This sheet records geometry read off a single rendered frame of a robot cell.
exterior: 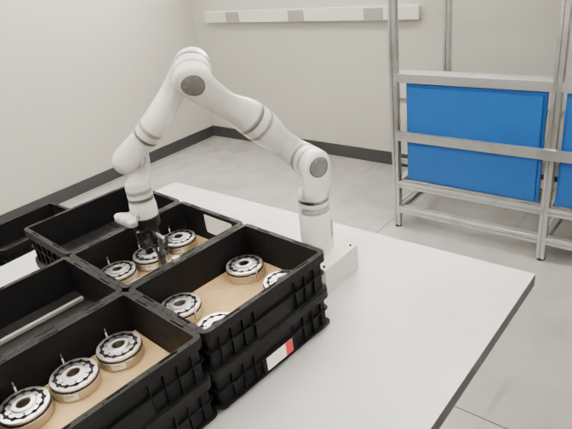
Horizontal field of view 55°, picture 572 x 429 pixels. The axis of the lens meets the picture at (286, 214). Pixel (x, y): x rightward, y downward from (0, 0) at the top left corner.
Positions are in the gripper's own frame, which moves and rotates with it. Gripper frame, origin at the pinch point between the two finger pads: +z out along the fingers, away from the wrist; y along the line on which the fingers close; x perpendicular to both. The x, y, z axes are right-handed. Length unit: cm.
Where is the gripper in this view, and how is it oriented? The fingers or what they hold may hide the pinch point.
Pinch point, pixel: (156, 257)
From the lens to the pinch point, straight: 164.9
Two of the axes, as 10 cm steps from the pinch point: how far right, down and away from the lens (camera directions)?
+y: -7.3, -2.2, 6.4
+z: 1.1, 8.9, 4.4
